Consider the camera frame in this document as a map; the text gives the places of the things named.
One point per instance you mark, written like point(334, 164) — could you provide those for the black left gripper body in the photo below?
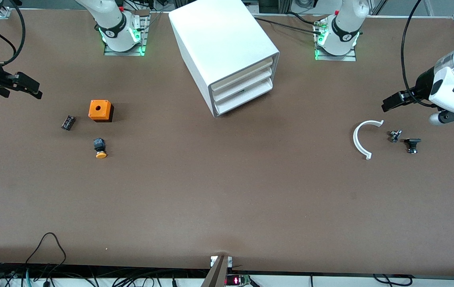
point(421, 86)

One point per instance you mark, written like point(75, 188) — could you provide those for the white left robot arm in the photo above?
point(346, 28)

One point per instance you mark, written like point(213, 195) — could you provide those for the orange push button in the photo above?
point(100, 148)

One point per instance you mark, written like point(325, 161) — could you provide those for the small grey metal part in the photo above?
point(395, 136)

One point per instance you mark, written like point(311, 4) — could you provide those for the small black plastic part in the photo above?
point(412, 142)

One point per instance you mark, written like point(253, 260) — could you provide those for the small black terminal block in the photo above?
point(68, 122)

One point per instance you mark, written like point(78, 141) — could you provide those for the white curved plastic piece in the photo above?
point(356, 139)

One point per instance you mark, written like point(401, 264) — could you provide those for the orange box with hole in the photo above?
point(99, 109)

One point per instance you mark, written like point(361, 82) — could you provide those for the circuit board with red display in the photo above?
point(236, 280)

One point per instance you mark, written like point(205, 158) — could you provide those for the aluminium frame corner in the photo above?
point(3, 12)

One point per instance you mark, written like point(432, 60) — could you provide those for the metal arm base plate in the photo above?
point(336, 57)
point(145, 40)

